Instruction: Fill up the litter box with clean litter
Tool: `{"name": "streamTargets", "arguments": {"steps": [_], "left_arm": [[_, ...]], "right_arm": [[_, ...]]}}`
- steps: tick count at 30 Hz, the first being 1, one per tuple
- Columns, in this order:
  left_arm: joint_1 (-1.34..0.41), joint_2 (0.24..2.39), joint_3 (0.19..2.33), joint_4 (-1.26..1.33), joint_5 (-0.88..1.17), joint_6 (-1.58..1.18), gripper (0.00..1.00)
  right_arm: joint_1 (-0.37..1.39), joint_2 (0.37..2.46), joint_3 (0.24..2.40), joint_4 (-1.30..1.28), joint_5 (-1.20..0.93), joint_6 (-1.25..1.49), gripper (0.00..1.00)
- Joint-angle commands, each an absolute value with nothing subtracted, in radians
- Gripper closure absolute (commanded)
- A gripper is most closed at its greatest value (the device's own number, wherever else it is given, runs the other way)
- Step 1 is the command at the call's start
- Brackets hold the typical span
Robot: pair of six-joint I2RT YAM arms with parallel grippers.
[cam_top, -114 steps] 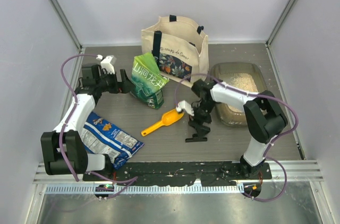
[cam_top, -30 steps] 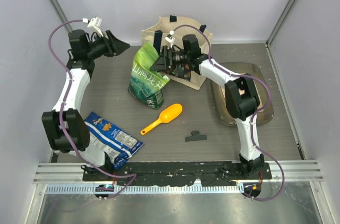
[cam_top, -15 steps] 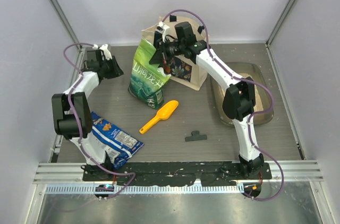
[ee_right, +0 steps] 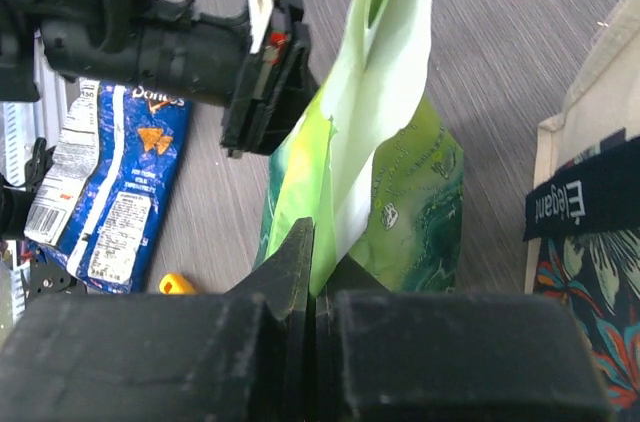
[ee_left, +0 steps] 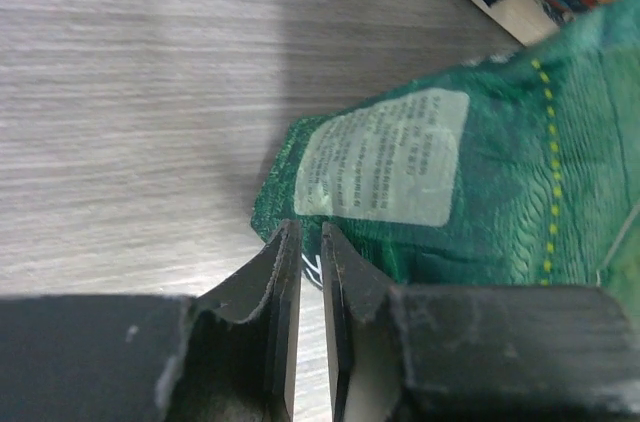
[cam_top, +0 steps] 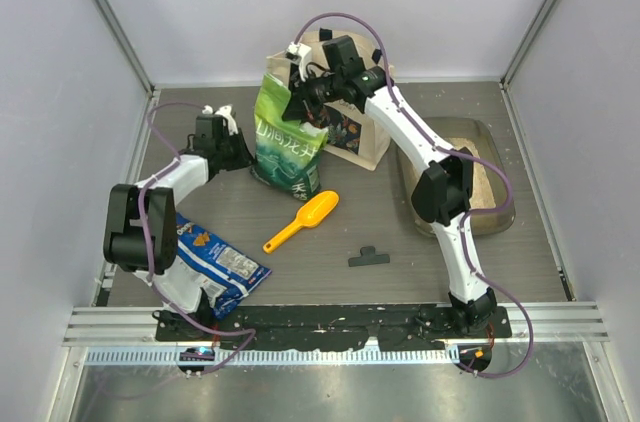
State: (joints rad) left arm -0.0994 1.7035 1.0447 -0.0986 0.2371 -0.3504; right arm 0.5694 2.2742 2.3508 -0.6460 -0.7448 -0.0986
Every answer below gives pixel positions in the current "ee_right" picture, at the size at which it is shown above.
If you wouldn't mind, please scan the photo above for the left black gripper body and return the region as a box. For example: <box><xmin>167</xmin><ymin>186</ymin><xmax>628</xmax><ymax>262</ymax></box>
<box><xmin>40</xmin><ymin>0</ymin><xmax>251</xmax><ymax>106</ymax></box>

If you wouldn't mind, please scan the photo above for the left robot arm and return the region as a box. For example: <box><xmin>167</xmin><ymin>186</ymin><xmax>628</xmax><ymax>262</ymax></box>
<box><xmin>1</xmin><ymin>0</ymin><xmax>318</xmax><ymax>155</ymax></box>

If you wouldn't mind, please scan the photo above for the yellow plastic scoop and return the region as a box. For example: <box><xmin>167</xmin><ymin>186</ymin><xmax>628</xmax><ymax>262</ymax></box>
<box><xmin>159</xmin><ymin>273</ymin><xmax>197</xmax><ymax>295</ymax></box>

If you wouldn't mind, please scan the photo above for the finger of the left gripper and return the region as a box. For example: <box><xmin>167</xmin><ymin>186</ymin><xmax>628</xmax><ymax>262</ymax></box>
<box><xmin>220</xmin><ymin>0</ymin><xmax>319</xmax><ymax>158</ymax></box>

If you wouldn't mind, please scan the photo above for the blue Doritos chip bag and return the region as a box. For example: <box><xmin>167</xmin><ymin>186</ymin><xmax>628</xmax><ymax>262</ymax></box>
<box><xmin>25</xmin><ymin>79</ymin><xmax>192</xmax><ymax>294</ymax></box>

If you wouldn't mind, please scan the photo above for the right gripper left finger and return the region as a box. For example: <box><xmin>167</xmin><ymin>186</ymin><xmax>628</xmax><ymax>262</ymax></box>
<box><xmin>1</xmin><ymin>218</ymin><xmax>315</xmax><ymax>421</ymax></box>

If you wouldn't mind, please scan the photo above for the green cat litter bag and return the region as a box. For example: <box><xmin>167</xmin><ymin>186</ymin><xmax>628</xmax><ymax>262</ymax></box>
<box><xmin>256</xmin><ymin>0</ymin><xmax>464</xmax><ymax>294</ymax></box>

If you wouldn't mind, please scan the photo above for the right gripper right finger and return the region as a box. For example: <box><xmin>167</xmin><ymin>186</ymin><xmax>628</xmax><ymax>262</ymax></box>
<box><xmin>315</xmin><ymin>260</ymin><xmax>615</xmax><ymax>421</ymax></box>

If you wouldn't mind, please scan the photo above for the beige canvas tote bag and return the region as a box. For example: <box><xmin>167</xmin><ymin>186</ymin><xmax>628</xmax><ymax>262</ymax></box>
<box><xmin>524</xmin><ymin>0</ymin><xmax>639</xmax><ymax>421</ymax></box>

